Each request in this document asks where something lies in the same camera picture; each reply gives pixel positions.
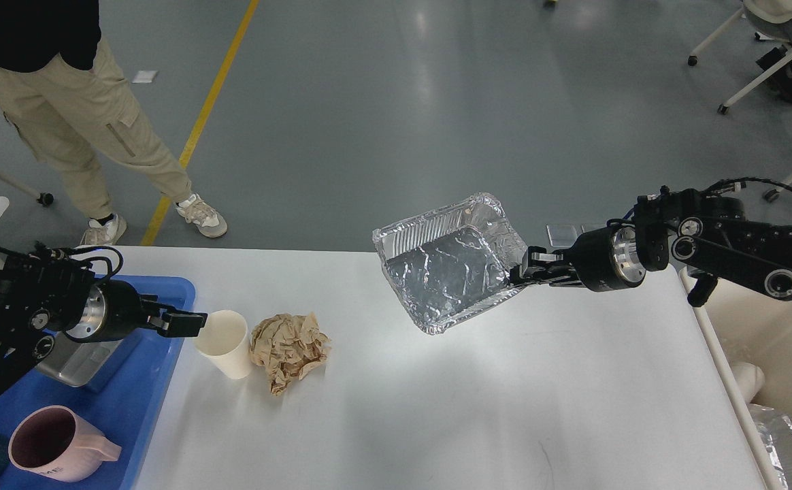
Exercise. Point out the clear floor plate left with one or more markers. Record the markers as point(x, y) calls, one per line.
point(562, 236)

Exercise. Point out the white office chair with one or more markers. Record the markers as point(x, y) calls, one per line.
point(772, 19)

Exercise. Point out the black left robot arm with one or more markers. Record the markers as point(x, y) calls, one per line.
point(75, 292)

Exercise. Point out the cream paper cup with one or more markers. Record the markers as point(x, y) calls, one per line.
point(225, 341)

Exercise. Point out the white roll in bin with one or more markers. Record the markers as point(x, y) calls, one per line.
point(749, 379)

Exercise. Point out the aluminium foil tray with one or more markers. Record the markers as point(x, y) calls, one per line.
point(451, 263)

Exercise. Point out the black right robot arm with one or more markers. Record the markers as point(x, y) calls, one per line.
point(706, 230)

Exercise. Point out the clear floor plate right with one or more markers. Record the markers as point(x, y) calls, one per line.
point(589, 227)

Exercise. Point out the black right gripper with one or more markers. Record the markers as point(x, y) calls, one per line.
point(602, 260)

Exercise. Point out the cream plastic bin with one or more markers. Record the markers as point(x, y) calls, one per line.
point(755, 329)

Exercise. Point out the pink ceramic mug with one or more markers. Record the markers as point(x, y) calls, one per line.
point(55, 442)

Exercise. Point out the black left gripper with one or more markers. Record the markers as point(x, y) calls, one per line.
point(115, 309)

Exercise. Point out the clear floor plate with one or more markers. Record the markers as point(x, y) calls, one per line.
point(562, 236)
point(589, 227)

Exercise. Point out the person in khaki trousers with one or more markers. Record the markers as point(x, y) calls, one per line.
point(63, 92)

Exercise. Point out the brown paper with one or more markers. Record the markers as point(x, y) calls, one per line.
point(288, 347)

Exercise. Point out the stainless steel square tray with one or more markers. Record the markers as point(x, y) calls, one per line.
point(89, 366)

